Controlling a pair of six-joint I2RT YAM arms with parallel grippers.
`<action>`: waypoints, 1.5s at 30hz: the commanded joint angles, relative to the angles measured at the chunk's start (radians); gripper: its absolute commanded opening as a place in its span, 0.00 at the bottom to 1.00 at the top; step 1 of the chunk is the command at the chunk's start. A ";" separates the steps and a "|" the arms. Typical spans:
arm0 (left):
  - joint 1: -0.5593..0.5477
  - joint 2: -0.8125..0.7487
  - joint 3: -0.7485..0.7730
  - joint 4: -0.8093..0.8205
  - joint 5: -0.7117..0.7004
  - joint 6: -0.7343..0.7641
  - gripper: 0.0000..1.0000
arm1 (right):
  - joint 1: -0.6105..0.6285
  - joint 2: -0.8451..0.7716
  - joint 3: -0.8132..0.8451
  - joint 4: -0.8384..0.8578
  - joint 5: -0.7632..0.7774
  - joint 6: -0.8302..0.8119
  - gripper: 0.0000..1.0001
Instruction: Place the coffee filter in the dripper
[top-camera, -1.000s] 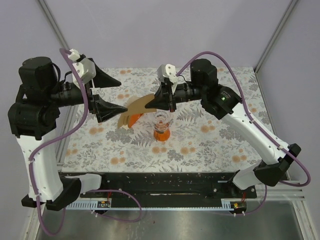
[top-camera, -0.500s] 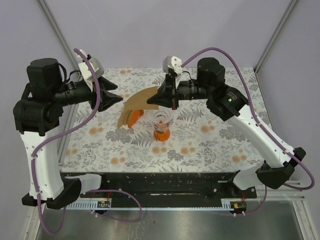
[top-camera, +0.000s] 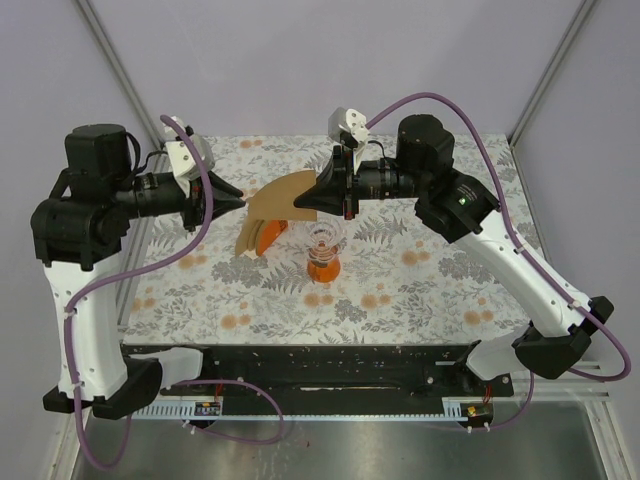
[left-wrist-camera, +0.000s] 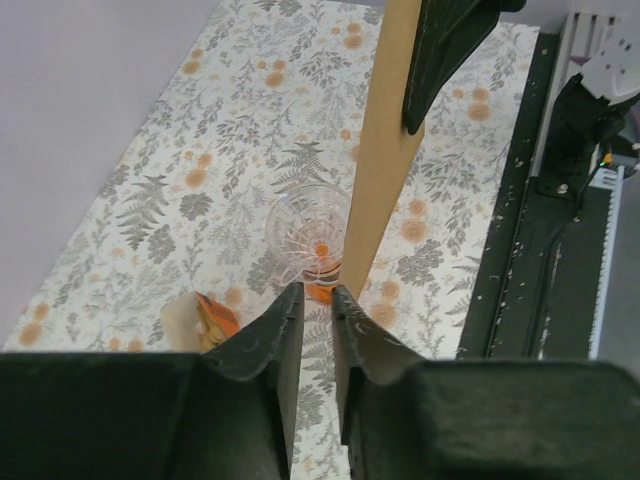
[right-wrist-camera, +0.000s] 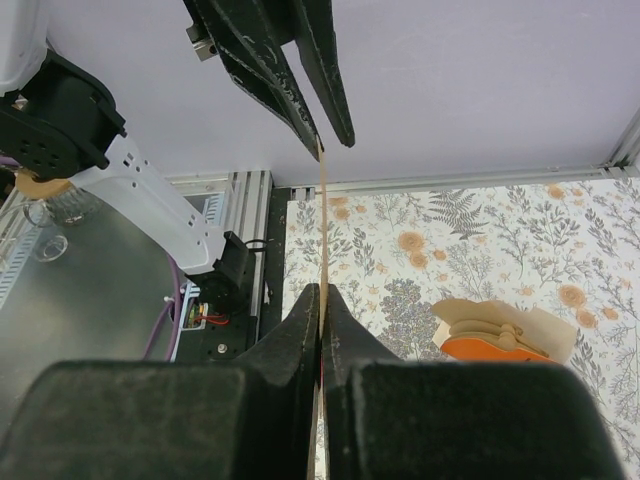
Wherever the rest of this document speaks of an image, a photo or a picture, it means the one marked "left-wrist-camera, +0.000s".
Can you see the orange coffee filter box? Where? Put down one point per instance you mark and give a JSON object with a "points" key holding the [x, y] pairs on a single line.
{"points": [[195, 322]]}

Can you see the light blue cable duct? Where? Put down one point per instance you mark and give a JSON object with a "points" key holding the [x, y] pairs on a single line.
{"points": [[614, 181]]}

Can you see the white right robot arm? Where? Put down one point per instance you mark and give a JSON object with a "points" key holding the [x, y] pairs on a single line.
{"points": [[589, 110]]}

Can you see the clear glass dripper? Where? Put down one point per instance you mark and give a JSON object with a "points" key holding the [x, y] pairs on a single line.
{"points": [[300, 218]]}

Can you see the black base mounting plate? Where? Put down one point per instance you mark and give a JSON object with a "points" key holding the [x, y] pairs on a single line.
{"points": [[534, 296]]}

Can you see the orange glass carafe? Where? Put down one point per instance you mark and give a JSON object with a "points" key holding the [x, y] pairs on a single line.
{"points": [[321, 275]]}

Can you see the brown paper coffee filter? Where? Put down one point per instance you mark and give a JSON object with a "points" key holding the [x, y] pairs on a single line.
{"points": [[386, 150]]}

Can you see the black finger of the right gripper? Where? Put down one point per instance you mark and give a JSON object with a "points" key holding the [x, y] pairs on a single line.
{"points": [[448, 32]]}

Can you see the aluminium frame rail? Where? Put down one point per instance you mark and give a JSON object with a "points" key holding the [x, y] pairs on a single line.
{"points": [[582, 35]]}

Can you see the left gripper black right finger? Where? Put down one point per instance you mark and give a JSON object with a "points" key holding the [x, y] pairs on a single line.
{"points": [[403, 416]]}

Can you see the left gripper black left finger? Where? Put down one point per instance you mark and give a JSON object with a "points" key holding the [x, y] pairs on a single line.
{"points": [[226, 414]]}

